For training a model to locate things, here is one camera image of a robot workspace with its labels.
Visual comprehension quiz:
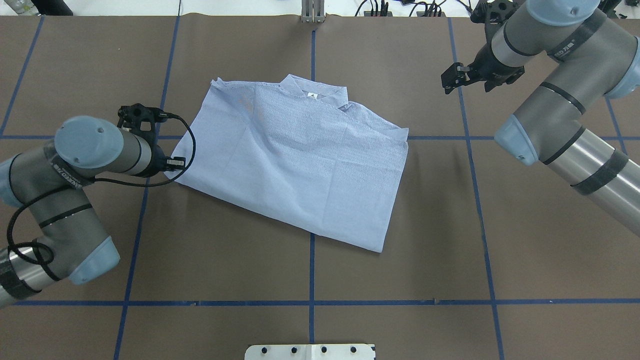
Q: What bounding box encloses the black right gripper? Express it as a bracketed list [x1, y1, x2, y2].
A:
[440, 44, 525, 95]

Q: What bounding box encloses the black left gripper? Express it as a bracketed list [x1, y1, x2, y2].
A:
[117, 104, 186, 178]

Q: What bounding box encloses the light blue striped shirt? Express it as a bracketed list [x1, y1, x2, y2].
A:
[173, 74, 409, 253]

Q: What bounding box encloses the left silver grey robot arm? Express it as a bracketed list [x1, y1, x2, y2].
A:
[1, 104, 195, 308]

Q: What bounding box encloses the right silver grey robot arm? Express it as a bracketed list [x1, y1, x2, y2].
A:
[441, 0, 640, 234]

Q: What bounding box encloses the blue tape line crosswise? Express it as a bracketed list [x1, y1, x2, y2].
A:
[14, 298, 640, 307]

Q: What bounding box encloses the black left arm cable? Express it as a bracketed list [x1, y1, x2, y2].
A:
[6, 114, 197, 281]

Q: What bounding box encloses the aluminium frame post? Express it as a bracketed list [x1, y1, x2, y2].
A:
[301, 0, 326, 24]

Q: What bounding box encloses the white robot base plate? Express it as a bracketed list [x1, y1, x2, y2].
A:
[244, 343, 377, 360]

